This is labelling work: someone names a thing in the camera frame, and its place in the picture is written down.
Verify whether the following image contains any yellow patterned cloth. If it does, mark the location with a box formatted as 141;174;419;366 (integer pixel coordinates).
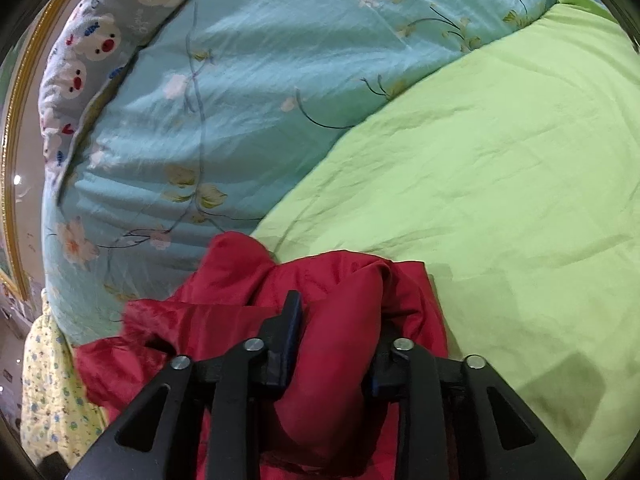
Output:
20;290;113;466

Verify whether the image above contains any light blue floral quilt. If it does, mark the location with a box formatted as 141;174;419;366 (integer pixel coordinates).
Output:
40;0;566;347

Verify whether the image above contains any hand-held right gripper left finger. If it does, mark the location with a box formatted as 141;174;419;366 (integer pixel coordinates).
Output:
65;290;305;480

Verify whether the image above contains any green bed sheet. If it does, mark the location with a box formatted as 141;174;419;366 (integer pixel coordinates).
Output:
249;0;640;476

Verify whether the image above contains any gold framed mirror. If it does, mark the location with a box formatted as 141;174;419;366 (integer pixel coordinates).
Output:
0;0;101;306

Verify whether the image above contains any grey animal print pillow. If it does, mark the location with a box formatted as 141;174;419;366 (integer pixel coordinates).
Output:
37;0;236;168

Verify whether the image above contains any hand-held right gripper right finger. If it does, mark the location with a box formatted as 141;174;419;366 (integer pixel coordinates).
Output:
369;338;587;480

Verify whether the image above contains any red jacket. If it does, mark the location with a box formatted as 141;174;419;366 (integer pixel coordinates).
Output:
75;231;461;480

